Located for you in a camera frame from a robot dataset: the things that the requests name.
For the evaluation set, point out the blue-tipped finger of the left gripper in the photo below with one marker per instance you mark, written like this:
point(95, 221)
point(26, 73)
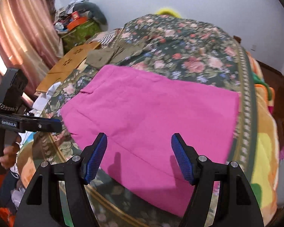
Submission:
point(50, 125)

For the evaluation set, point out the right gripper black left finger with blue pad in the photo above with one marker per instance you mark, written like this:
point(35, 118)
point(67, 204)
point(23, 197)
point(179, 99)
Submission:
point(41, 206)

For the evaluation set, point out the pink pants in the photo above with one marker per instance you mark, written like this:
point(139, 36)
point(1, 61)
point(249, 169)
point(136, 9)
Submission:
point(139, 112)

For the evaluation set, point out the person's left hand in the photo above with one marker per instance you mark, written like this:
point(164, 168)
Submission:
point(9, 155)

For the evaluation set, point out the orange yellow fleece blanket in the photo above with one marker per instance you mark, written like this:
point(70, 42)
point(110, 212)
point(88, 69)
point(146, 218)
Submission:
point(265, 175)

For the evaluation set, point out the brown cardboard box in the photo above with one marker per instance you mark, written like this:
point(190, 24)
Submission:
point(66, 65)

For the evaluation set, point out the pink striped curtain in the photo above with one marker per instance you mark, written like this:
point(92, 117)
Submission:
point(28, 40)

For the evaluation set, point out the olive folded garment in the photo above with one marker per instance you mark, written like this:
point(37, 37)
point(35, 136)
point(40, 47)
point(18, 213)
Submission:
point(122, 50)

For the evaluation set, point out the green bag with clutter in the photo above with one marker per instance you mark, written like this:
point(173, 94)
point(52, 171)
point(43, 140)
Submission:
point(73, 33)

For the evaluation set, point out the grey stuffed toy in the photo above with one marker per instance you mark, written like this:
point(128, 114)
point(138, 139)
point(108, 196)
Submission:
point(92, 10)

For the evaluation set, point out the dark green floral bedspread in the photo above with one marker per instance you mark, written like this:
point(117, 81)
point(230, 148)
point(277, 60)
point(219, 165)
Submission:
point(182, 49)

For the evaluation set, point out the yellow pillow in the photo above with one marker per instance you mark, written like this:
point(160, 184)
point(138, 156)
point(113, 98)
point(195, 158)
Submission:
point(168, 11)

